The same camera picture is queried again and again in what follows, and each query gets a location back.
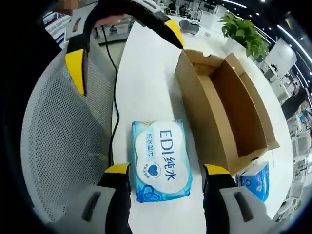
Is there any green potted plant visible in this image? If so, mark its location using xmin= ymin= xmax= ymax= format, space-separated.
xmin=218 ymin=12 xmax=270 ymax=63

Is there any brown cardboard shoe box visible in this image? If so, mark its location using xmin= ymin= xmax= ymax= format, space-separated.
xmin=175 ymin=48 xmax=280 ymax=176

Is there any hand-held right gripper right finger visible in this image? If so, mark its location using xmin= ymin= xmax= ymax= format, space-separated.
xmin=202 ymin=163 xmax=276 ymax=234

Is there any light blue wet wipes pack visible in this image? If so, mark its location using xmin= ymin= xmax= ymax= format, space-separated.
xmin=131 ymin=119 xmax=193 ymax=203

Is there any blue soft tissue pack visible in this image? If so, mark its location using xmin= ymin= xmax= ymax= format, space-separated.
xmin=235 ymin=160 xmax=271 ymax=203

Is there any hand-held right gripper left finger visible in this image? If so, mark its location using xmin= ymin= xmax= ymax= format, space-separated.
xmin=46 ymin=162 xmax=132 ymax=234

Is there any white mesh office chair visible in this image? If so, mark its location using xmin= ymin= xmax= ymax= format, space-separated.
xmin=20 ymin=43 xmax=118 ymax=226

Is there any grey curved holder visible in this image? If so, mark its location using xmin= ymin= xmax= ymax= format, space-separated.
xmin=178 ymin=19 xmax=201 ymax=35

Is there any blue white wall board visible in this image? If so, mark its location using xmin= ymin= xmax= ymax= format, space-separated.
xmin=43 ymin=11 xmax=67 ymax=48

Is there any person's left hand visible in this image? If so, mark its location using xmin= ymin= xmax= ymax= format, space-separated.
xmin=94 ymin=14 xmax=125 ymax=29

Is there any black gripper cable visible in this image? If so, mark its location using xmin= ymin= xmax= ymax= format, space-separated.
xmin=100 ymin=24 xmax=120 ymax=169

